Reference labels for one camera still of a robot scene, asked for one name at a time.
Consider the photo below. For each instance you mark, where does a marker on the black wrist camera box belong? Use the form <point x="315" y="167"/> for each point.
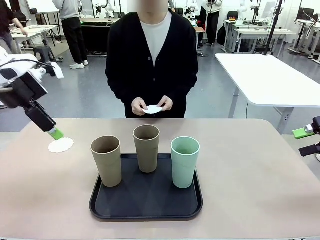
<point x="31" y="86"/>

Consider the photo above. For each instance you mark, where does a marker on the person's right hand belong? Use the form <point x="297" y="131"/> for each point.
<point x="138" y="106"/>

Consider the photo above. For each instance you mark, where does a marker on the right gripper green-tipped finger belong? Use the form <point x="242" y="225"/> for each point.
<point x="310" y="150"/>
<point x="301" y="133"/>

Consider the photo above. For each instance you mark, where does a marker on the mint green tall cup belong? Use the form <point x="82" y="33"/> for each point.
<point x="183" y="172"/>

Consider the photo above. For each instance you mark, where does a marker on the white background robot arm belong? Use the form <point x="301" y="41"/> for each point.
<point x="110" y="7"/>
<point x="192" y="12"/>

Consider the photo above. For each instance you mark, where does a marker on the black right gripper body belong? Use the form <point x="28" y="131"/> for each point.
<point x="317" y="125"/>

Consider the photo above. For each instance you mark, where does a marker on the bystander in black trousers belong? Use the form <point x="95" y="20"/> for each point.
<point x="213" y="22"/>

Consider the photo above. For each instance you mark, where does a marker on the small brown side table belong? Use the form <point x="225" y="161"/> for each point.
<point x="200" y="30"/>

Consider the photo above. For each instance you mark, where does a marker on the beige table mat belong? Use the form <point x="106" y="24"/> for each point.
<point x="250" y="187"/>

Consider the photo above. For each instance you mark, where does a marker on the black draped table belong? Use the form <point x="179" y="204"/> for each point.
<point x="95" y="37"/>

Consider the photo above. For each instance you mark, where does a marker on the whiteboard on stand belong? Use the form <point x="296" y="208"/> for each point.
<point x="47" y="6"/>

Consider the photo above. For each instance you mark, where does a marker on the person's right forearm black sleeve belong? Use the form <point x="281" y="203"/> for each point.
<point x="120" y="87"/>

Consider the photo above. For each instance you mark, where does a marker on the bystander in grey sweater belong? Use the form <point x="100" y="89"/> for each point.
<point x="71" y="30"/>

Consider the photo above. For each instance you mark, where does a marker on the black backpack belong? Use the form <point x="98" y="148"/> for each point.
<point x="221" y="35"/>

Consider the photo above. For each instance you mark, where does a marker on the white background desks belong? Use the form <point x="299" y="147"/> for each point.
<point x="262" y="32"/>

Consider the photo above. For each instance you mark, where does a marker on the black tripod pole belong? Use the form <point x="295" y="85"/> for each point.
<point x="273" y="25"/>

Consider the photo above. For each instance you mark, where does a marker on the black bag on desk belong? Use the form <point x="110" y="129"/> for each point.
<point x="21" y="17"/>

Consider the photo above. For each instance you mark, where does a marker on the person in black cardigan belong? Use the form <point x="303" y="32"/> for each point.
<point x="130" y="62"/>

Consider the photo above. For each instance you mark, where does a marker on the white desk with equipment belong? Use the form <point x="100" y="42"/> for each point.
<point x="310" y="27"/>

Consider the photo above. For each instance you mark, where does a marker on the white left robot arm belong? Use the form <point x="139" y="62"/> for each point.
<point x="15" y="57"/>

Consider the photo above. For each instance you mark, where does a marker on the brown tall cup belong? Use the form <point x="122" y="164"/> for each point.
<point x="147" y="155"/>
<point x="108" y="167"/>

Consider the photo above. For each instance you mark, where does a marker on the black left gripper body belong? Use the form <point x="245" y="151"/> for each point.
<point x="15" y="96"/>

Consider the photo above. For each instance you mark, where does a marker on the red yellow small object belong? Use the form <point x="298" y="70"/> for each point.
<point x="232" y="18"/>

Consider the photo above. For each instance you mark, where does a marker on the grey plastic stool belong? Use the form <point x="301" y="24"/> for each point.
<point x="43" y="53"/>

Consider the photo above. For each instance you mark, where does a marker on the white cylindrical pedestal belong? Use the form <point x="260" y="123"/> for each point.
<point x="2" y="105"/>

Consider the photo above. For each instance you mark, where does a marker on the large white table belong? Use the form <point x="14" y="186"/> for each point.
<point x="270" y="80"/>

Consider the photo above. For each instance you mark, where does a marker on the left gripper black green finger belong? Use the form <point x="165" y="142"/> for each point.
<point x="41" y="120"/>
<point x="43" y="111"/>

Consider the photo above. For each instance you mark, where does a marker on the white desk with clutter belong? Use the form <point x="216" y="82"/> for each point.
<point x="37" y="28"/>

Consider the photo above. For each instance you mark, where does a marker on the person's left forearm black sleeve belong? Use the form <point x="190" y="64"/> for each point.
<point x="185" y="87"/>

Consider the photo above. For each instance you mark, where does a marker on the bystander in dark top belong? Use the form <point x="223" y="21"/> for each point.
<point x="6" y="20"/>

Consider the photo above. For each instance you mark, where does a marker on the person's left hand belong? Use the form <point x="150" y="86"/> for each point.
<point x="167" y="103"/>

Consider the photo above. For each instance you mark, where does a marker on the white flat plate on arm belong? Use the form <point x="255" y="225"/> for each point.
<point x="58" y="71"/>

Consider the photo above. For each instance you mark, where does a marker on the black plastic tray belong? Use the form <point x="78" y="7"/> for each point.
<point x="140" y="200"/>

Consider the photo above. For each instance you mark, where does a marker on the white scalloped paper coaster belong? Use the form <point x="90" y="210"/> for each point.
<point x="153" y="109"/>
<point x="61" y="146"/>

